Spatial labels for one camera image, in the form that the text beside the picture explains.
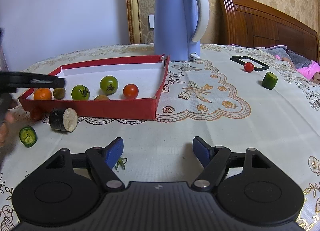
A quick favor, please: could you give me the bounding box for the orange tangerine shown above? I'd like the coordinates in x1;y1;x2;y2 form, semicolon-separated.
33;88;52;100

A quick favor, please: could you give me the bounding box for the small brown kiwi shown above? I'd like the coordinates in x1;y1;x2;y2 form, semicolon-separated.
53;87;66;100

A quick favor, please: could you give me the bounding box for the dark eggplant piece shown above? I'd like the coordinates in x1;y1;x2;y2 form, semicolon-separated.
49;108;78;132

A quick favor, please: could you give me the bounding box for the green cucumber slice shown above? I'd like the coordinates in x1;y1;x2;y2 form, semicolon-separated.
19;125;37;148

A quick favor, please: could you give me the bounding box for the green tomato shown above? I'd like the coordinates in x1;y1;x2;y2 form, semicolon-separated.
100;76;118;96
71;85;90;100

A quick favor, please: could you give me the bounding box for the person hand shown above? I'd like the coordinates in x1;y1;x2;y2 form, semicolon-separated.
0;99;17;147

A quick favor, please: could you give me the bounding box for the green tomato stem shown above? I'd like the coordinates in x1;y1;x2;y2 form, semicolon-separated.
114;157;127;172

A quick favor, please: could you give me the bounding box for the small red cherry tomato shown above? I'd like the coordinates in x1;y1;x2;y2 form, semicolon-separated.
29;108;43;122

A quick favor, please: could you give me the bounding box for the brown kiwi fruit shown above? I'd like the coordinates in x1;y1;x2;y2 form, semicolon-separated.
94;94;110;101

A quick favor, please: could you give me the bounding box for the cream floral tablecloth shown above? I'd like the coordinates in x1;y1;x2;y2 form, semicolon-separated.
1;44;319;230

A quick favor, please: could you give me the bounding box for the red cherry tomato in box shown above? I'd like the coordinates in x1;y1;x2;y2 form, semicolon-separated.
123;84;139;99

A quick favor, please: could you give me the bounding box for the red shallow cardboard box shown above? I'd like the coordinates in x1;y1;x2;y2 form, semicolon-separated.
19;55;170;120

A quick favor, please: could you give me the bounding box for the green cucumber chunk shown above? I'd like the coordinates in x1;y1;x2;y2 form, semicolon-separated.
261;72;278;90

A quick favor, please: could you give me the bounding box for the pink bedding pile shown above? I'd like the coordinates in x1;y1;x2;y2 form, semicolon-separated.
256;45;320;85

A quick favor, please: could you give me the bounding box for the wooden bed headboard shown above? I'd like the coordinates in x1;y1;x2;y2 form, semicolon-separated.
219;0;319;62

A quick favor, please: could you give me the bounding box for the blue electric kettle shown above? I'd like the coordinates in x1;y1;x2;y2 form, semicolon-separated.
154;0;209;61

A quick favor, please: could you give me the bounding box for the red cherry tomato by frame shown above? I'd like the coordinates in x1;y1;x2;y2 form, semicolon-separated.
244;62;254;73

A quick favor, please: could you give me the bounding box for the white wall switch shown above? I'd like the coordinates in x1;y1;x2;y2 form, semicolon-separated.
148;14;155;29

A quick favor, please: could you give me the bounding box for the gold picture frame moulding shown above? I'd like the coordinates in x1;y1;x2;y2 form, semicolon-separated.
126;0;141;44

